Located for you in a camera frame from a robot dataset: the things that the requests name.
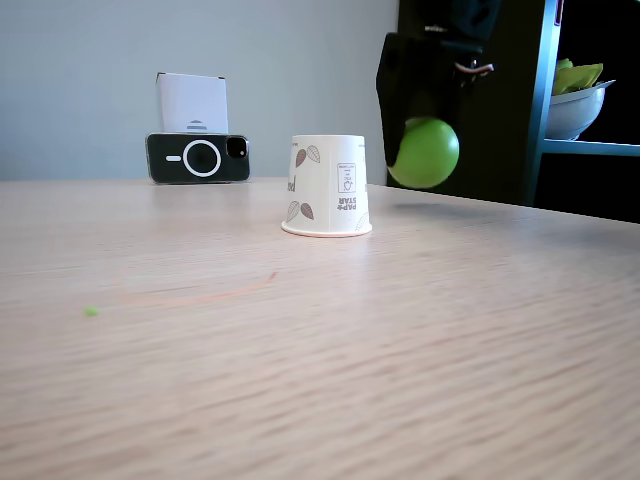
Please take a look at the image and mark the white paper cup leaf print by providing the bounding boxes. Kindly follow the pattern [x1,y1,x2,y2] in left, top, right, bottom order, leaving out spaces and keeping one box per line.
[280,133,374,238]

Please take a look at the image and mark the green items in bowl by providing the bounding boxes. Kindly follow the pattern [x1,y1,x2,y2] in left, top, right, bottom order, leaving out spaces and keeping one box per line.
[551,58,606,97]

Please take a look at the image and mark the black smartphone with ring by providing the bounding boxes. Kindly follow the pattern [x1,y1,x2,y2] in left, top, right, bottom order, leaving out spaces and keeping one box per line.
[145,131,251,185]

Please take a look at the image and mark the white cardboard box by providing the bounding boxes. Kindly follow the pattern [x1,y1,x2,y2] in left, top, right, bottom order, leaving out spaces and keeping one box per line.
[154,72,230,135]

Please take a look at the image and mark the white bowl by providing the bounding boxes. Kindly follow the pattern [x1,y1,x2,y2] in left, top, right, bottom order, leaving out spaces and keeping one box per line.
[544,79,618,142]

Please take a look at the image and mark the dark shelf unit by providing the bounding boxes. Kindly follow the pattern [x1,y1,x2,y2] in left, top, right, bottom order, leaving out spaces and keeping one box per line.
[397,0,640,224]

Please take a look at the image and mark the green foam ball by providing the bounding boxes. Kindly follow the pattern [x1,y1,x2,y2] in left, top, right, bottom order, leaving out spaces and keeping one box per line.
[387,117,461,191]

